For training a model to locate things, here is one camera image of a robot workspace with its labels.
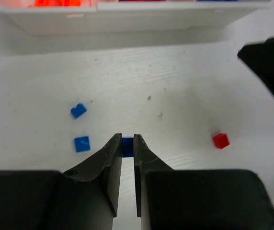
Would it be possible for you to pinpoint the red small lego cube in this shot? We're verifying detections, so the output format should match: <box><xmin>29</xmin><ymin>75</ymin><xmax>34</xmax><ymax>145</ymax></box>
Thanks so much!
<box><xmin>212</xmin><ymin>133</ymin><xmax>230</xmax><ymax>149</ymax></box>

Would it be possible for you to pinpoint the orange lego pile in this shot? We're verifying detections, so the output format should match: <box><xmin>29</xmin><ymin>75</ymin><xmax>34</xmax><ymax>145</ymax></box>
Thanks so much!
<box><xmin>28</xmin><ymin>0</ymin><xmax>81</xmax><ymax>8</ymax></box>

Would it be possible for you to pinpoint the blue small lego brick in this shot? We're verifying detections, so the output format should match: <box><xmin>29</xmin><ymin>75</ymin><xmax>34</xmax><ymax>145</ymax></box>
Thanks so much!
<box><xmin>122</xmin><ymin>137</ymin><xmax>134</xmax><ymax>158</ymax></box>

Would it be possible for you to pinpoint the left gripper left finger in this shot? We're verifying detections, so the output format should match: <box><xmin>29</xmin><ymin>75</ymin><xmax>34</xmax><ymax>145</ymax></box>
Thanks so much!
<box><xmin>63</xmin><ymin>133</ymin><xmax>123</xmax><ymax>217</ymax></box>

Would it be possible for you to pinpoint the white three-compartment tray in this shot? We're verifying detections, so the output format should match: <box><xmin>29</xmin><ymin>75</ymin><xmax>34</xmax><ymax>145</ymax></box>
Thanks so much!
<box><xmin>0</xmin><ymin>0</ymin><xmax>274</xmax><ymax>35</ymax></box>

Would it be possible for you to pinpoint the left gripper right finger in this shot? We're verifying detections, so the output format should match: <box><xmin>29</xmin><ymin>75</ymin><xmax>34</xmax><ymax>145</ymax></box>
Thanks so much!
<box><xmin>133</xmin><ymin>134</ymin><xmax>173</xmax><ymax>217</ymax></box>

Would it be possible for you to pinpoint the blue dome lego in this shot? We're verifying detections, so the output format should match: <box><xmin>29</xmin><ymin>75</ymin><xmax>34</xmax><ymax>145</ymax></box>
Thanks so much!
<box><xmin>74</xmin><ymin>136</ymin><xmax>91</xmax><ymax>152</ymax></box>

